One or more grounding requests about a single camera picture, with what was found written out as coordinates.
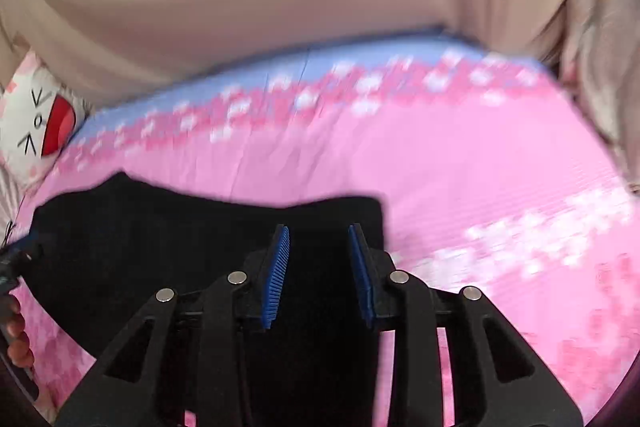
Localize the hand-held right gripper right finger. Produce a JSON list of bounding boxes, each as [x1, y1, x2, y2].
[[347, 222, 585, 427]]

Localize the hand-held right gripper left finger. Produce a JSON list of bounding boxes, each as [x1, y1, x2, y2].
[[55, 223, 292, 427]]

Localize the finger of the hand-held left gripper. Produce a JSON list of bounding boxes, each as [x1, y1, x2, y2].
[[0, 233, 46, 269]]

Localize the black pants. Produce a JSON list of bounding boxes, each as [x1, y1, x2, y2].
[[22, 171, 443, 427]]

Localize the person's left hand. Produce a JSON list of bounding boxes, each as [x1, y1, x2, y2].
[[6, 296, 37, 369]]

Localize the cat face pillow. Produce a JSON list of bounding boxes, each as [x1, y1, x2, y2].
[[0, 51, 92, 188]]

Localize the pink floral bed sheet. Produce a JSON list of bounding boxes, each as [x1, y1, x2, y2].
[[15, 26, 640, 427]]

